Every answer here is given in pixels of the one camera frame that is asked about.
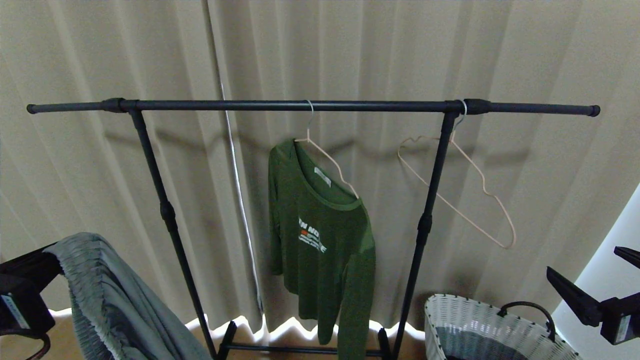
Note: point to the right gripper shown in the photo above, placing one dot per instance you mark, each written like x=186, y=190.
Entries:
x=622, y=317

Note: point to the black clothes rack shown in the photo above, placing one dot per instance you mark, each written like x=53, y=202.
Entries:
x=300, y=105

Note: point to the pale grey garment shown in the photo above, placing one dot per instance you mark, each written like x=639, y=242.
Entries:
x=115, y=310

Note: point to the pink clothes hanger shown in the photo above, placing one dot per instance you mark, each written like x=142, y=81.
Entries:
x=327, y=157
x=470, y=217

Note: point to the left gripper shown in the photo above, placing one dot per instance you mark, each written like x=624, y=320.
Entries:
x=25, y=305

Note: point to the white laundry basket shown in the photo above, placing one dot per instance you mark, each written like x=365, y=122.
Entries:
x=475, y=315

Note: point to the green printed t-shirt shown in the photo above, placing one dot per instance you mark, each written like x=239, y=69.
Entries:
x=320, y=280

